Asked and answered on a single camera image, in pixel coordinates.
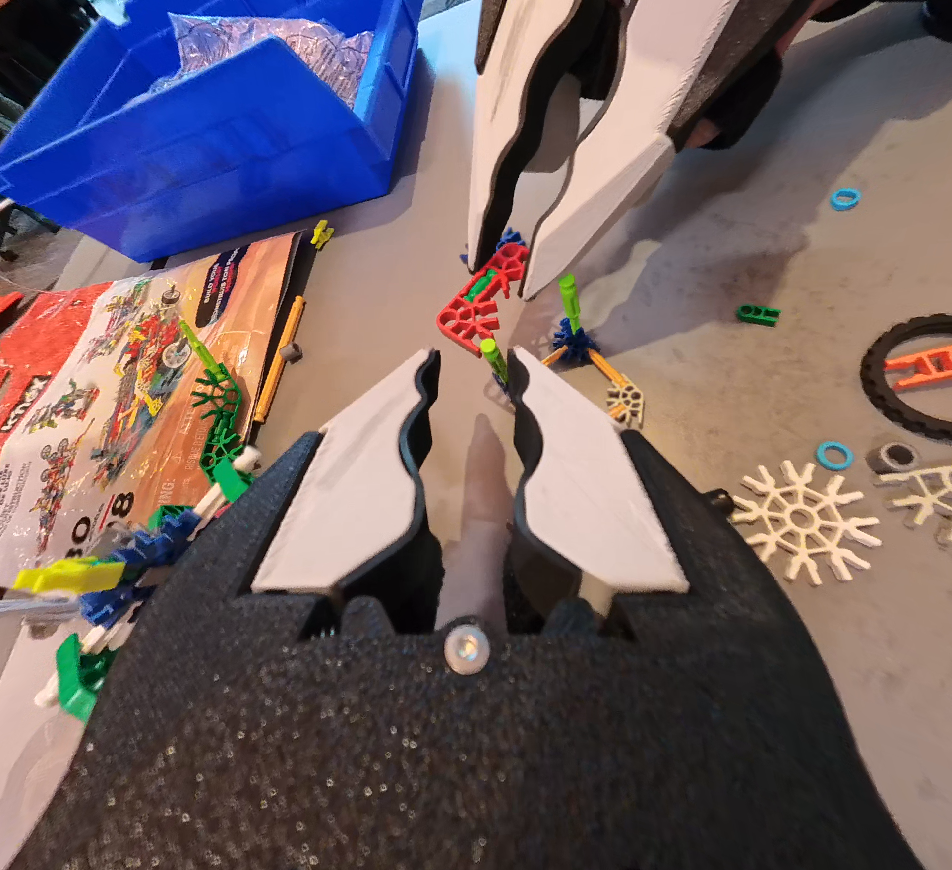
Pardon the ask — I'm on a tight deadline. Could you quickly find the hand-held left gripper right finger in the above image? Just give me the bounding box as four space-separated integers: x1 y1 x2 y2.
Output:
507 346 689 599

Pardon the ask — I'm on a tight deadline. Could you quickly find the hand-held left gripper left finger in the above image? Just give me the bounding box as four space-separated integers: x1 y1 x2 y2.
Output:
251 348 443 597

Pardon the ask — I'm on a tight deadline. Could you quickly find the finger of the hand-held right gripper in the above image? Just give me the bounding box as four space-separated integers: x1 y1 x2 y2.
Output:
466 0 596 272
521 0 769 302

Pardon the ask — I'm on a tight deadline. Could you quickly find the rod frame with lime posts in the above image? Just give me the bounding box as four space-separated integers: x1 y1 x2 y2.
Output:
479 274 647 432

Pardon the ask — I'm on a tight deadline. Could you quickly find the red connector bridge green rod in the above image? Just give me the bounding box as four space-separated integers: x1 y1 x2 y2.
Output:
436 243 531 359

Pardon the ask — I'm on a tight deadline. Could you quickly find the person's right hand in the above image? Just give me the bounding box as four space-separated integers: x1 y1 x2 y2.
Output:
684 0 934 151

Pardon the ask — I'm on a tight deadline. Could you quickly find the multicolour construction toy model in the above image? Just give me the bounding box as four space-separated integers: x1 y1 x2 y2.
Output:
0 320 261 726

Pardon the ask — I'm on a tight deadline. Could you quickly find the long yellow rod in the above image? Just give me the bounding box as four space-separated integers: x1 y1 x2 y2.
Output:
253 296 307 425

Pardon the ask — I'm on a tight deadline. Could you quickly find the blue snowflake connector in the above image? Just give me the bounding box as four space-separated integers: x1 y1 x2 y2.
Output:
461 229 526 267

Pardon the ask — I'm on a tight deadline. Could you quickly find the toy instruction booklet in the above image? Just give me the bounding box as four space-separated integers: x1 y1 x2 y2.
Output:
0 231 306 574

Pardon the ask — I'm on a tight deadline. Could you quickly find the white snowflake connector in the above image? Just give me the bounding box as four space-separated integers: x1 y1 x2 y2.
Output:
732 461 882 584

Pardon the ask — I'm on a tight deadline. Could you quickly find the clear plastic bag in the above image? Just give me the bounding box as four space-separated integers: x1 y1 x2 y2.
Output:
126 13 374 109

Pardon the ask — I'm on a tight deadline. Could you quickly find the blue plastic bin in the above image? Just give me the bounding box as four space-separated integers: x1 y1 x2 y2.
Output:
0 0 426 263

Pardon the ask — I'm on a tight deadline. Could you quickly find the black rubber tyre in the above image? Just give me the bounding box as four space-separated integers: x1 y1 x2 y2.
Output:
860 316 952 441

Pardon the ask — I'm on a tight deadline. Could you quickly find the white fan connector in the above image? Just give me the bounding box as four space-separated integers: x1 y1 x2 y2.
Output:
881 464 952 536

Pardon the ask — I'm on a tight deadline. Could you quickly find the orange ladder connector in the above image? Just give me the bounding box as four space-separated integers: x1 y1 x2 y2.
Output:
885 346 952 391

